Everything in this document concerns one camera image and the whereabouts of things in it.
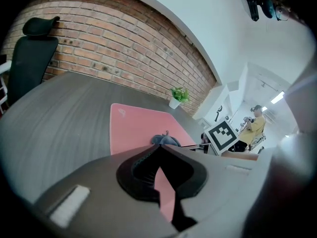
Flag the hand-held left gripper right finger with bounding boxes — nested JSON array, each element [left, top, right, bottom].
[[158, 144, 267, 238]]

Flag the pink mouse pad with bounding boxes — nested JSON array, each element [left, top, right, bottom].
[[109, 103, 198, 223]]

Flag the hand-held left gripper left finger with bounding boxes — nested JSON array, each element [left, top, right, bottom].
[[33, 144, 180, 238]]

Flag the head-mounted camera rig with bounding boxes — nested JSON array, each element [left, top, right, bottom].
[[238, 0, 279, 22]]

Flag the green plant in white pot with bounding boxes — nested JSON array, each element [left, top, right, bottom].
[[168, 86, 191, 110]]

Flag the eyeglasses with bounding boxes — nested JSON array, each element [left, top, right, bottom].
[[274, 5, 291, 22]]

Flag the grey cloth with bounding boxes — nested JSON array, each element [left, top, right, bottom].
[[151, 130, 182, 147]]

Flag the black office chair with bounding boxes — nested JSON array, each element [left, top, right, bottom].
[[6, 16, 61, 107]]

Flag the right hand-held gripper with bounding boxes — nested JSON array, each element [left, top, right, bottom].
[[181, 119, 240, 157]]

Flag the white panel with black logo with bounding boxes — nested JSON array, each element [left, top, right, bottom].
[[209, 100, 230, 123]]

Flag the ceiling light panel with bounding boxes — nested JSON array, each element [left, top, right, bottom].
[[270, 90, 286, 104]]

